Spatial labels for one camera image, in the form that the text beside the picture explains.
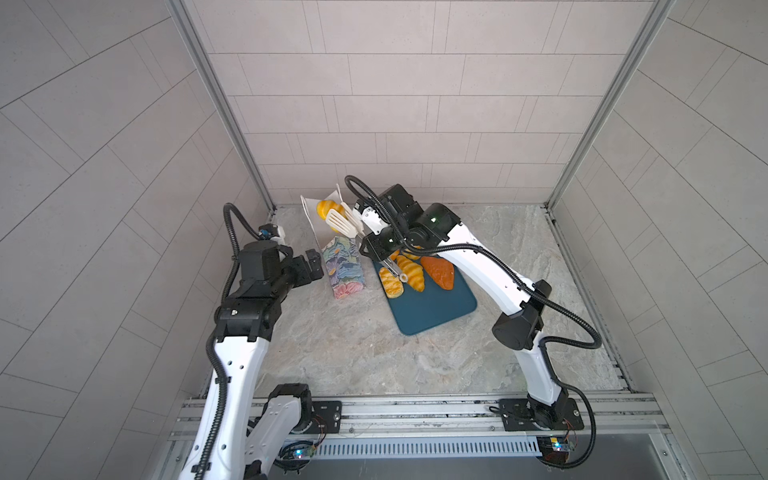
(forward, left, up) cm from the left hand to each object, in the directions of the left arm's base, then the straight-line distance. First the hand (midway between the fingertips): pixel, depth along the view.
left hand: (309, 253), depth 70 cm
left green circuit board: (-37, +1, -22) cm, 43 cm away
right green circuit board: (-36, -57, -26) cm, 73 cm away
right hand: (+2, -12, -2) cm, 13 cm away
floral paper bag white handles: (+6, -6, -9) cm, 12 cm away
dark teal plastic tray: (-3, -26, -27) cm, 38 cm away
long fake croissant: (+9, -26, -23) cm, 36 cm away
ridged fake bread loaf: (+3, -19, -22) cm, 29 cm away
